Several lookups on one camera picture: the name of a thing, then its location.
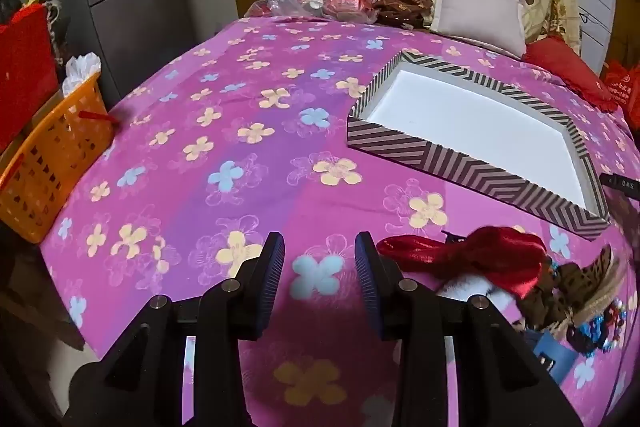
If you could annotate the red ruffled cushion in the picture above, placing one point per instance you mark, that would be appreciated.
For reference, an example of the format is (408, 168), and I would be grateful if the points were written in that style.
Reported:
(570, 69)

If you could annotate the white fluffy scrunchie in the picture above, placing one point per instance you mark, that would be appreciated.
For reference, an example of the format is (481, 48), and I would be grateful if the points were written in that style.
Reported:
(465, 288)

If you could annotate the pink floral bedsheet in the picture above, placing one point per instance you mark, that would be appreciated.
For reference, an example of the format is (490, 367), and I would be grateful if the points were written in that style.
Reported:
(200, 187)

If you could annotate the white plastic bag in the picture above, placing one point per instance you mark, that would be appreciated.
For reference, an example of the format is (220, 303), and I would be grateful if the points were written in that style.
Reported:
(82, 67)

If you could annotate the blue hair claw clip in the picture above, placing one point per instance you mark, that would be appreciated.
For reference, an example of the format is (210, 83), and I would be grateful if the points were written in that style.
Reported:
(555, 352)

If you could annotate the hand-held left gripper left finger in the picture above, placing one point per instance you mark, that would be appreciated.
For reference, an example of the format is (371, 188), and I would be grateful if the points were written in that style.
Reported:
(267, 279)

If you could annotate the orange plastic basket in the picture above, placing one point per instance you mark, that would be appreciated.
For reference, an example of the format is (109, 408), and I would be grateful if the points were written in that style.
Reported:
(50, 167)

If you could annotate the white pillow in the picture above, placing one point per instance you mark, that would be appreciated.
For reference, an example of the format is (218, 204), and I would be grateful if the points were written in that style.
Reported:
(475, 9)

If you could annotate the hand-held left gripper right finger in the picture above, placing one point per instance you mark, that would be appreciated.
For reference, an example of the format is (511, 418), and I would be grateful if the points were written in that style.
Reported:
(369, 282)

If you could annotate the red printed shopping bag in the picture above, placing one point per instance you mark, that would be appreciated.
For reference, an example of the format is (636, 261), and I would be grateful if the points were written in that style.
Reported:
(625, 92)

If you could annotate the red cloth bag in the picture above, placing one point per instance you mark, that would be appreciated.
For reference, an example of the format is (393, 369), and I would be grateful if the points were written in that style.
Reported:
(25, 67)

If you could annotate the striped shallow cardboard box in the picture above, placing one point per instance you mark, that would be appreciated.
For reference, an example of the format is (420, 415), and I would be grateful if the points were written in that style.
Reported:
(475, 122)

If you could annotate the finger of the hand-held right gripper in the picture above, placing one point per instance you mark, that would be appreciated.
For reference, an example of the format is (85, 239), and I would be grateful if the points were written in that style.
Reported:
(622, 184)

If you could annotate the red satin bow hair clip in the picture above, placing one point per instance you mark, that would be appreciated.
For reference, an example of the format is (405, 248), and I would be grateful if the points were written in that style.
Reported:
(500, 252)

